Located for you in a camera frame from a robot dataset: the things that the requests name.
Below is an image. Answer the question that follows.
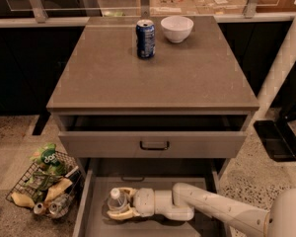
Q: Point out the grey drawer cabinet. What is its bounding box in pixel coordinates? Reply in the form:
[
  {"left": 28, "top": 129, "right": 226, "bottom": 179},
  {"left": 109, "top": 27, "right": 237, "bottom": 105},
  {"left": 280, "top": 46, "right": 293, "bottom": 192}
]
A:
[{"left": 45, "top": 15, "right": 260, "bottom": 237}]

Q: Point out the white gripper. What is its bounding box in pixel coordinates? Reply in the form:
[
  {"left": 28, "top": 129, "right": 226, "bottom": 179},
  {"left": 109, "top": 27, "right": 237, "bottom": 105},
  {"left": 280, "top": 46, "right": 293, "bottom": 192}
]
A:
[{"left": 108, "top": 187, "right": 155, "bottom": 221}]

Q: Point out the black wire basket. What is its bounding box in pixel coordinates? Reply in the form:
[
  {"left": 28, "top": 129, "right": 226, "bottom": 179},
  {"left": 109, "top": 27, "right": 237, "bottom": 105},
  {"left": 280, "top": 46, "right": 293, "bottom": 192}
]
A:
[{"left": 6, "top": 151, "right": 82, "bottom": 218}]

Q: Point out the grey top drawer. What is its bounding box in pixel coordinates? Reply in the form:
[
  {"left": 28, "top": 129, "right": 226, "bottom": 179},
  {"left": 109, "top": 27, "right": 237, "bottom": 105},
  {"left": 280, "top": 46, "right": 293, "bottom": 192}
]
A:
[{"left": 59, "top": 115, "right": 247, "bottom": 158}]

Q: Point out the white ceramic bowl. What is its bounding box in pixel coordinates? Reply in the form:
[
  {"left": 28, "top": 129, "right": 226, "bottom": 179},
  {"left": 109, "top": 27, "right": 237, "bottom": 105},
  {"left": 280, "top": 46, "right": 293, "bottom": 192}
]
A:
[{"left": 161, "top": 16, "right": 193, "bottom": 43}]

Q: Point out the grey drawer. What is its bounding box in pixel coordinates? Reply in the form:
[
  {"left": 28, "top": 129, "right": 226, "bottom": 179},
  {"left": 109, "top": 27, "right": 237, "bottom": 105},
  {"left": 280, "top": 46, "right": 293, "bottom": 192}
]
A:
[
  {"left": 73, "top": 158, "right": 230, "bottom": 237},
  {"left": 59, "top": 115, "right": 247, "bottom": 158}
]

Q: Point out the yellow snack packet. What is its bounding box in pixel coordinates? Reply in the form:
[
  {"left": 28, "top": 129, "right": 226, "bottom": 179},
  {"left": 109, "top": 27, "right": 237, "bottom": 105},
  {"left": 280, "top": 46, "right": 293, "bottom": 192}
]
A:
[{"left": 11, "top": 192, "right": 35, "bottom": 208}]

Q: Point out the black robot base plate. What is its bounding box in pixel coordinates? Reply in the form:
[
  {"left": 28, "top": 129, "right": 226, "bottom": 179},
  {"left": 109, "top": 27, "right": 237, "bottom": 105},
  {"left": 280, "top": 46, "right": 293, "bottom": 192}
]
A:
[{"left": 254, "top": 118, "right": 296, "bottom": 162}]

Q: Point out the black drawer handle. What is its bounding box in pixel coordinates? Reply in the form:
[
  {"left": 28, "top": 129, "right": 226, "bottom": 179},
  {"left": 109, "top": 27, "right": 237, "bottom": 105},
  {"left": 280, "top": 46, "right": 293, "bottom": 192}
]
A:
[{"left": 139, "top": 141, "right": 170, "bottom": 151}]

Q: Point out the grey middle drawer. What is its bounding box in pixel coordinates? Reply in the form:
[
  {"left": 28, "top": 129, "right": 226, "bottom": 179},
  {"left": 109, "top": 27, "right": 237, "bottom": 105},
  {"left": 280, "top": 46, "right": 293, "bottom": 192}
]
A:
[{"left": 73, "top": 158, "right": 230, "bottom": 237}]

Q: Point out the green snack bag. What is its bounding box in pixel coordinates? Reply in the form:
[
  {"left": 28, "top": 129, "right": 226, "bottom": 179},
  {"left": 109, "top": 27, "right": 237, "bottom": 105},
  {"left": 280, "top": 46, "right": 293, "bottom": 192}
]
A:
[{"left": 30, "top": 143, "right": 67, "bottom": 176}]

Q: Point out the clear plastic water bottle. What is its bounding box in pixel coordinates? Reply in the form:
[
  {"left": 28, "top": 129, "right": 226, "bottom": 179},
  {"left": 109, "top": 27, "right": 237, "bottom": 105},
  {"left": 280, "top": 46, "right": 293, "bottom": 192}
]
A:
[{"left": 108, "top": 188, "right": 127, "bottom": 212}]

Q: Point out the silver can in basket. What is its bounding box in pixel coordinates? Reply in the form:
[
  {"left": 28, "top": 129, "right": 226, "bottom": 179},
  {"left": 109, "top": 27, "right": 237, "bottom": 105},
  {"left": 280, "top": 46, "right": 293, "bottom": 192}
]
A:
[
  {"left": 48, "top": 194, "right": 70, "bottom": 218},
  {"left": 34, "top": 202, "right": 46, "bottom": 215}
]

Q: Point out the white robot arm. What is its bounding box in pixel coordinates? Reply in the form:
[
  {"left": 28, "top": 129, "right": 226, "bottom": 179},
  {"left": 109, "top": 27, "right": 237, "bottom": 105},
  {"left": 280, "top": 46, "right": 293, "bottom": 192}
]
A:
[{"left": 108, "top": 183, "right": 296, "bottom": 237}]

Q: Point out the cardboard box left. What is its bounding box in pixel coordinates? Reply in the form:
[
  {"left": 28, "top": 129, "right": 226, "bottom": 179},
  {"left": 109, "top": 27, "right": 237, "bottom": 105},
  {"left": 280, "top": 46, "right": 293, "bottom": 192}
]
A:
[{"left": 150, "top": 0, "right": 198, "bottom": 16}]

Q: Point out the blue soda can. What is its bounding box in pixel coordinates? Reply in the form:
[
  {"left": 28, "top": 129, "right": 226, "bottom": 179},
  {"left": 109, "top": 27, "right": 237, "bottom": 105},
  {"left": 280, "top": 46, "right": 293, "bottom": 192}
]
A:
[{"left": 136, "top": 19, "right": 155, "bottom": 58}]

